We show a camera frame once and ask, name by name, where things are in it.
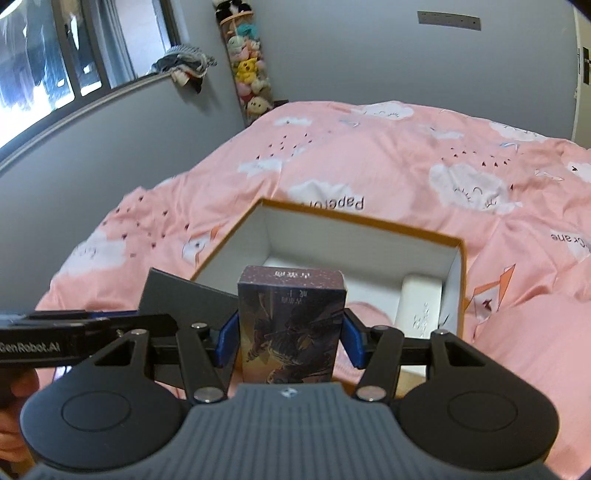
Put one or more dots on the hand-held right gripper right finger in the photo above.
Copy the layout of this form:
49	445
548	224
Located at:
353	341

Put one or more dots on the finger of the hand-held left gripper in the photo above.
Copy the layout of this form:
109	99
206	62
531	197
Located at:
115	318

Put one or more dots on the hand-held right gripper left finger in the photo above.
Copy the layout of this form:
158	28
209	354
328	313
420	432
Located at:
226	341

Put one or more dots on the dark grey box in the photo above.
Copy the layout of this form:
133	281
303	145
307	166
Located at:
184	295

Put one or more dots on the dark illustrated card box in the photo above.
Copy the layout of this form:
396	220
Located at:
291	332

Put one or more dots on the white box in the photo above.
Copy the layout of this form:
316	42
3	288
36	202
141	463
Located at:
422	304

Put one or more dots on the orange cardboard box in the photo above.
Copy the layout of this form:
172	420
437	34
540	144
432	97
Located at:
351	249

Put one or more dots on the person's left hand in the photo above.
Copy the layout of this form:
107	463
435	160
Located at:
25	385

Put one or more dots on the pink cloud print duvet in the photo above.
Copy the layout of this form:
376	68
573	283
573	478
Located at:
392	161

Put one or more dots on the brown haired doll plush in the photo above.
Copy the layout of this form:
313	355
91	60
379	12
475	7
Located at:
258	106

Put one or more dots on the pile of clothes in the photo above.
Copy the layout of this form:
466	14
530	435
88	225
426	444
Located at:
184	64

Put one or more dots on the window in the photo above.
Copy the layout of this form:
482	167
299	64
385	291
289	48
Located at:
69	55

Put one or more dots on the clear plush toy tube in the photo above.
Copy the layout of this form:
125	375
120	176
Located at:
247	69

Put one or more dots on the yellow plush toy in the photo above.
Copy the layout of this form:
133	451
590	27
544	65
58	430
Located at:
247	69

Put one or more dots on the teal haired plush toy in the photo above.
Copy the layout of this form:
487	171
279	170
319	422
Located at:
244	30

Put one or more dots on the cream door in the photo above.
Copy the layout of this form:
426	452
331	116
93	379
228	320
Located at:
582	110

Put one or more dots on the panda plush toy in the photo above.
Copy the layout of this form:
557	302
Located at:
233	5

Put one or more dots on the grey wall socket panel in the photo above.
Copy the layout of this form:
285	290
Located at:
449	21

